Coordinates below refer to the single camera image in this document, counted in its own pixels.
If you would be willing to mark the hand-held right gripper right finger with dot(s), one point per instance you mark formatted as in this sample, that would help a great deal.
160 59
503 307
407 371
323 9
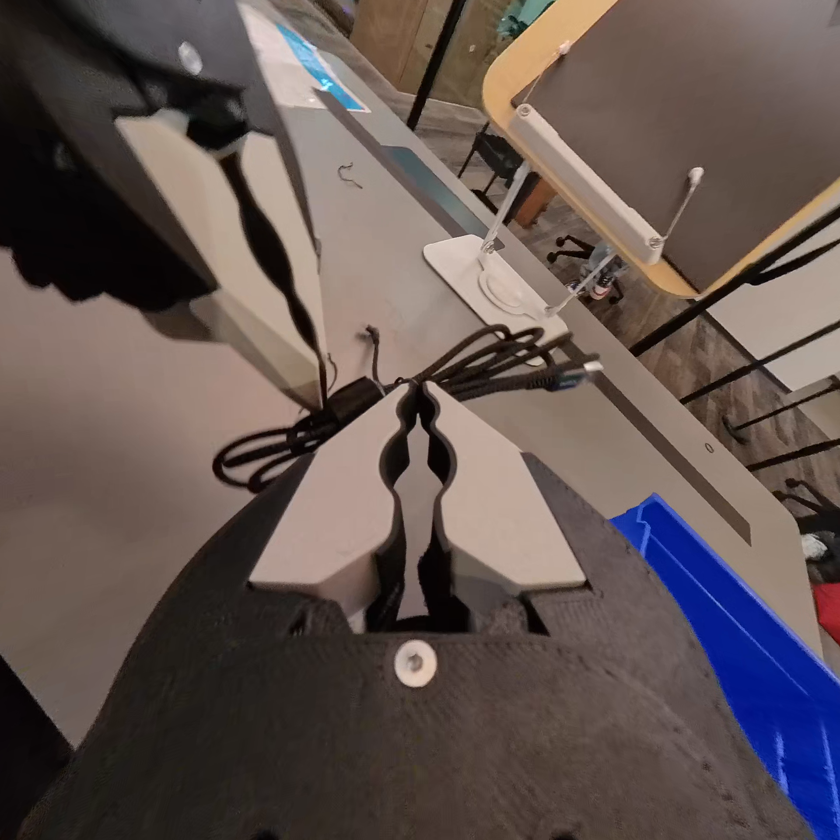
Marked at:
505 525

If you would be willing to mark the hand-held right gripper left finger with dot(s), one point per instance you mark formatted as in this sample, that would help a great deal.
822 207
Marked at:
328 525

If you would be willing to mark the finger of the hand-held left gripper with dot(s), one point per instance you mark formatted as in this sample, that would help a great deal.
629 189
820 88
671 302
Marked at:
282 190
197 216

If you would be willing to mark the blue plastic bin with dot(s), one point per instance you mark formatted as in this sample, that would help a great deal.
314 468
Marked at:
754 656

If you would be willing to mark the person's left hand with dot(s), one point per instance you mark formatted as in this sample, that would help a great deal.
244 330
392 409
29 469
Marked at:
98 275

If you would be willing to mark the black thread scrap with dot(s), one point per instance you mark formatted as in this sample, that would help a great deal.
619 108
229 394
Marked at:
351 176

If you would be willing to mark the printed paper sheet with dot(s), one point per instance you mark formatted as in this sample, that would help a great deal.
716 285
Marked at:
295 59

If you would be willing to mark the large cardboard box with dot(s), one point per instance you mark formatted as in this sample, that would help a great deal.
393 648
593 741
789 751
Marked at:
394 39

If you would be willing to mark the black round-headed light pole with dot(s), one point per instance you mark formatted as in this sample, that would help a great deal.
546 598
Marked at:
436 65

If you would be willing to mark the black metal cart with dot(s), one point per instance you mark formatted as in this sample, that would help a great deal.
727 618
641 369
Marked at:
499 161

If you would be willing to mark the black sign easel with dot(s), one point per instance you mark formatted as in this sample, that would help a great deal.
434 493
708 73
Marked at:
663 333

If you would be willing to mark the black swivel chair base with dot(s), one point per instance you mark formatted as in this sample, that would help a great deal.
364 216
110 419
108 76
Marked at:
577 253

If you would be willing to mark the red plastic bin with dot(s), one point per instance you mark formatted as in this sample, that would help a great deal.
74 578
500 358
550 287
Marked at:
828 610

